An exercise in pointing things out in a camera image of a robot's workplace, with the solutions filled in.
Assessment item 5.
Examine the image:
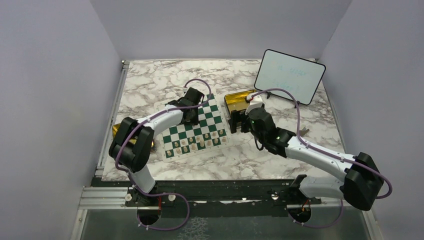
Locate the small grey key object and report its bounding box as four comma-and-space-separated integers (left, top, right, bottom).
299, 127, 310, 136

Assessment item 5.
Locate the green white chess board mat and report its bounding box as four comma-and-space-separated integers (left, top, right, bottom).
155, 93, 234, 162

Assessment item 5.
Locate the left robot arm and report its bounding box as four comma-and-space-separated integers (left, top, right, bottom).
108, 87, 205, 206

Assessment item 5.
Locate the small whiteboard on stand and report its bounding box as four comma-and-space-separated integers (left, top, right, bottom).
254, 49, 326, 106

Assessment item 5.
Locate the gold tin with light pieces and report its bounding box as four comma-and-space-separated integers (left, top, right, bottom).
224, 89, 257, 116

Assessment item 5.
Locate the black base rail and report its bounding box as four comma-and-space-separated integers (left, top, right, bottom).
79, 178, 372, 220

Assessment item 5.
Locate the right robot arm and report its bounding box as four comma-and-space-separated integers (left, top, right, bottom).
229, 107, 384, 211

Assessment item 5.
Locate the gold tin with dark pieces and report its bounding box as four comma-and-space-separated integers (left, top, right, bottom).
111, 123, 157, 153

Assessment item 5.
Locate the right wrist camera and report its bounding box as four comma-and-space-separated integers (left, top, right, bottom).
244, 93, 264, 115

